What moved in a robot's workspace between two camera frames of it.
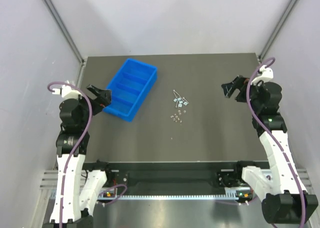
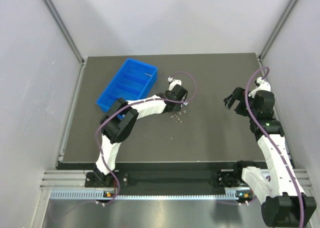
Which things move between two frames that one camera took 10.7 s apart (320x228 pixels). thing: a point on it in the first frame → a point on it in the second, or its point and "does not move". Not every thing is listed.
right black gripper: [238, 87] → [238, 98]
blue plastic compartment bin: [128, 88] does not move
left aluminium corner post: [57, 17] does not move
